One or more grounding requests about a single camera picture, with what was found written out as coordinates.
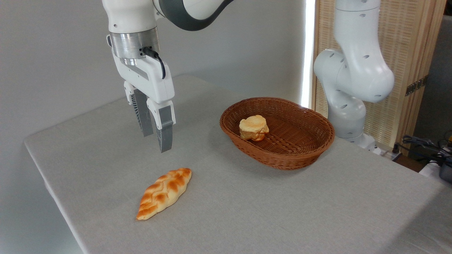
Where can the small pale bread bun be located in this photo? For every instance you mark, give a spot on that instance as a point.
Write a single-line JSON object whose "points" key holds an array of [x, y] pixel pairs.
{"points": [[253, 127]]}

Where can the grey tablecloth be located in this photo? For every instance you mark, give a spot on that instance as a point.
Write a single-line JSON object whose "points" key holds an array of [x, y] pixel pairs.
{"points": [[247, 208]]}

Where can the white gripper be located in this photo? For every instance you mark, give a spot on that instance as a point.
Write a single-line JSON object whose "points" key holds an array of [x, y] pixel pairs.
{"points": [[155, 79]]}

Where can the black metal screen hinge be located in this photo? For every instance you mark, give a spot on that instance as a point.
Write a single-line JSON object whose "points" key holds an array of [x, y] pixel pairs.
{"points": [[416, 85]]}

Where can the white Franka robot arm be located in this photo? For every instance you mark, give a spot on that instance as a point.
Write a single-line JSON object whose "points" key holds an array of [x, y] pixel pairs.
{"points": [[356, 70]]}

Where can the brown wicker oval basket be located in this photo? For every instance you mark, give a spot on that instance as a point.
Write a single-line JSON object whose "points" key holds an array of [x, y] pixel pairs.
{"points": [[296, 148]]}

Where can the braided golden bread loaf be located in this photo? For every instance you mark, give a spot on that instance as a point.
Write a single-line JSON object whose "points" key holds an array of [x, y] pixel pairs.
{"points": [[163, 193]]}

